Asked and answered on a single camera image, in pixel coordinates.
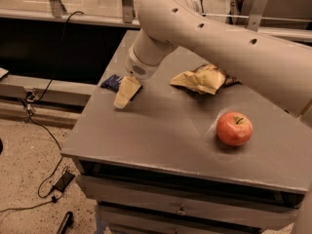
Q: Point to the yellow taped gripper finger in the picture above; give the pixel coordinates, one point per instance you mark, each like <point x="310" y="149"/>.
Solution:
<point x="129" y="86"/>

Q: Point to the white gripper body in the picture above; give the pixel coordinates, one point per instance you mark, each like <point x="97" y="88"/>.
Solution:
<point x="137" y="68"/>

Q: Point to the blue rxbar blueberry wrapper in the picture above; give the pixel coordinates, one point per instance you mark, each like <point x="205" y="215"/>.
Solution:
<point x="112" y="83"/>

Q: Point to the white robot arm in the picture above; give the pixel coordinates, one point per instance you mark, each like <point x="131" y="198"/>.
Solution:
<point x="277" y="69"/>

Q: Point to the crumpled brown snack bag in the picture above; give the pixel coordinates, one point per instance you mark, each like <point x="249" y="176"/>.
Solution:
<point x="205" y="79"/>

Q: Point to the grey drawer cabinet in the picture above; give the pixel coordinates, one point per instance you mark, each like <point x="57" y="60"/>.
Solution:
<point x="158" y="166"/>

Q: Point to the red apple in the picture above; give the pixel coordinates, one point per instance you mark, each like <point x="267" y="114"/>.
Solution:
<point x="234" y="128"/>

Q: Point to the black power adapter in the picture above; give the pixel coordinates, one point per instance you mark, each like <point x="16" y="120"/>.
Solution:
<point x="63" y="181"/>

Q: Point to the black cylindrical object on floor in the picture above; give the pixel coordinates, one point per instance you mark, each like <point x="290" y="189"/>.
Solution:
<point x="66" y="222"/>

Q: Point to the metal window rail frame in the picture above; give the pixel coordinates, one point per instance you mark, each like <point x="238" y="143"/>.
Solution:
<point x="289" y="19"/>

